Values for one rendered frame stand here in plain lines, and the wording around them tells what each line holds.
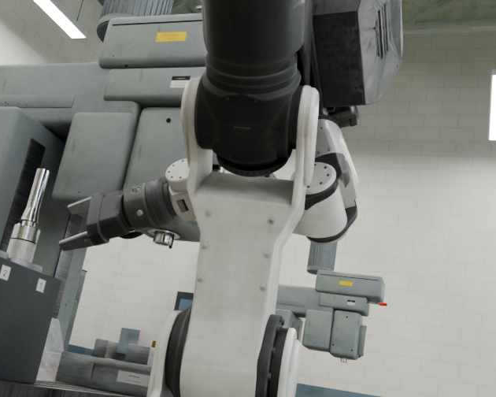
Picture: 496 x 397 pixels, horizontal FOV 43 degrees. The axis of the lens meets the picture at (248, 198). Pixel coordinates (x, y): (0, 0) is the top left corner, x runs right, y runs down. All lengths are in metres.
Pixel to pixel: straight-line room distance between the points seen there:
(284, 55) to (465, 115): 8.09
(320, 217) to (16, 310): 0.53
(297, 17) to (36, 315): 0.70
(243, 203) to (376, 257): 7.41
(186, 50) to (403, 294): 6.67
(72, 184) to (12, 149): 0.18
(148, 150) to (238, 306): 0.84
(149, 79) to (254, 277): 0.95
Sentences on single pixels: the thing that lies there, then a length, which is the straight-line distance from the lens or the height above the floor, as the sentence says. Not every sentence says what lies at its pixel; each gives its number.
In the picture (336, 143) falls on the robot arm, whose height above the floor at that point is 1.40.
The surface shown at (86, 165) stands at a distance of 1.69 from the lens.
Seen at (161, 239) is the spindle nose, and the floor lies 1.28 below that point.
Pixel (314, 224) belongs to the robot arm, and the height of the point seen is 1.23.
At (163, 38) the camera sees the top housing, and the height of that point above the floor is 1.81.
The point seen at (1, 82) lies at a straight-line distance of 2.01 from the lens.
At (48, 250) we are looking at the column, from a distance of 1.87.
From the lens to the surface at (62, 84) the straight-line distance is 1.87.
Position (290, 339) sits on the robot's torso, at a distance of 0.88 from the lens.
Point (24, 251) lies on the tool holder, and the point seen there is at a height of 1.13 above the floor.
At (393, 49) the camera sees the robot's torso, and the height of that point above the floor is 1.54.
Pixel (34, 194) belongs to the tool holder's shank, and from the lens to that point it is 1.23.
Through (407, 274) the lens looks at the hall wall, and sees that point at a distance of 8.14.
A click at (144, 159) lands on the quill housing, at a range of 1.63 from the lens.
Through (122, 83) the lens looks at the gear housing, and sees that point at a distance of 1.74.
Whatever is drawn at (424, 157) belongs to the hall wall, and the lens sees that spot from 8.62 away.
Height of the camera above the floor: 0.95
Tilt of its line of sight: 17 degrees up
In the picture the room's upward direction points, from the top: 10 degrees clockwise
